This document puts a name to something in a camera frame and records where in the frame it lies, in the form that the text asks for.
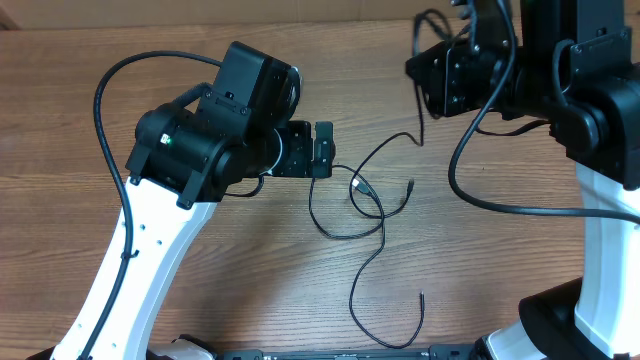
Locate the black usb cable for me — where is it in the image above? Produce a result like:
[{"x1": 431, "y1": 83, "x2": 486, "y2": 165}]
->
[{"x1": 308, "y1": 164, "x2": 426, "y2": 350}]

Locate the short looped black cable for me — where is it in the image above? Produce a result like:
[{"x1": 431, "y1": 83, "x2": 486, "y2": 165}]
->
[{"x1": 348, "y1": 9, "x2": 454, "y2": 220}]

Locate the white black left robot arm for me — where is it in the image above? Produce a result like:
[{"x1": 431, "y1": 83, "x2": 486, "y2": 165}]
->
[{"x1": 41, "y1": 42, "x2": 336, "y2": 360}]

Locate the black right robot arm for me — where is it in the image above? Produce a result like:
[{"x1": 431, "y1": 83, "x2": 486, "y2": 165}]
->
[{"x1": 405, "y1": 0, "x2": 639, "y2": 359}]

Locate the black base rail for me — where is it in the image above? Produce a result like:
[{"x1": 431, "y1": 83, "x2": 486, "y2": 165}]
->
[{"x1": 149, "y1": 333, "x2": 501, "y2": 360}]

